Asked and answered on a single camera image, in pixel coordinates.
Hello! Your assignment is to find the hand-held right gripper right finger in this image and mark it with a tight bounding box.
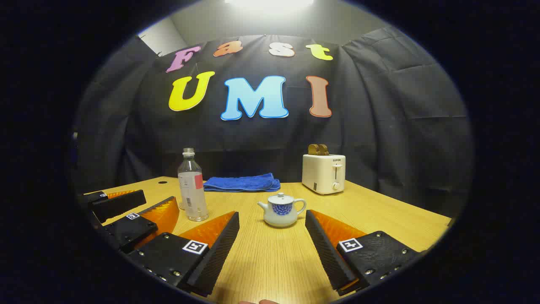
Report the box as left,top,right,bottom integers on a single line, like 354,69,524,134
305,209,419,297

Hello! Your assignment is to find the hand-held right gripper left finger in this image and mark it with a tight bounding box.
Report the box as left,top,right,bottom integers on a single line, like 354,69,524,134
127,211,240,297

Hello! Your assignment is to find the white blue-patterned teacup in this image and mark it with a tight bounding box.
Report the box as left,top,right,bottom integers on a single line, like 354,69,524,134
257,198,307,228

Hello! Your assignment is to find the clear plastic water bottle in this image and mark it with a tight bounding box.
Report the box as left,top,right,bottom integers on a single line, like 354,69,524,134
178,148,209,222

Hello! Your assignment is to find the folded blue towel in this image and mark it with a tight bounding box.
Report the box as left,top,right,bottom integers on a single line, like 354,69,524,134
203,173,281,193

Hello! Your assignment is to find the cream toaster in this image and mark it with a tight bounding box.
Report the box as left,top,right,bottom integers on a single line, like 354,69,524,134
302,154,346,195

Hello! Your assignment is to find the black backdrop cloth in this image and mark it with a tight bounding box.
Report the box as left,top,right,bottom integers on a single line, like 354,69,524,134
72,26,473,220

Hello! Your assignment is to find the ceiling light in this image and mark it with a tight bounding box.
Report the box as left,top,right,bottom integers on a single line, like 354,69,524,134
224,0,315,13

